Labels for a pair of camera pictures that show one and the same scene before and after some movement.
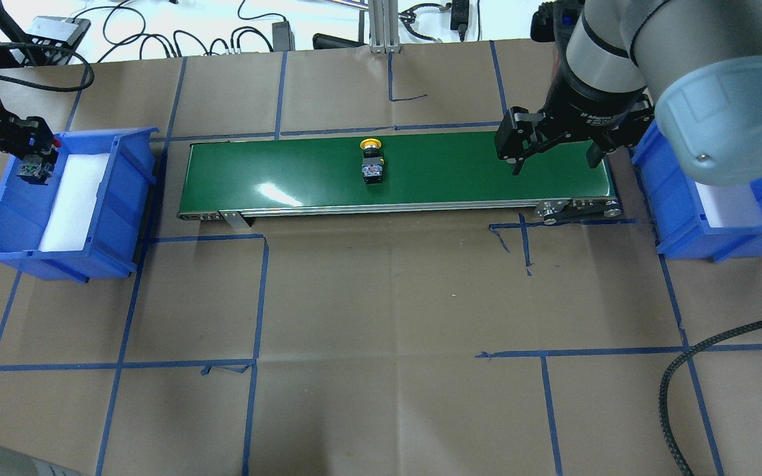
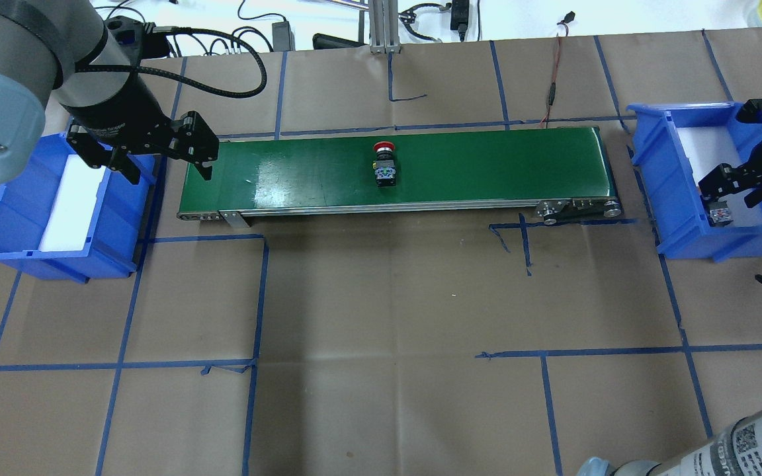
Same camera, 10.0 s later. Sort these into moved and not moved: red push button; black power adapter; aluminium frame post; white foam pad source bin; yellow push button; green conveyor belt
Moved: red push button; yellow push button
Not moved: black power adapter; green conveyor belt; aluminium frame post; white foam pad source bin
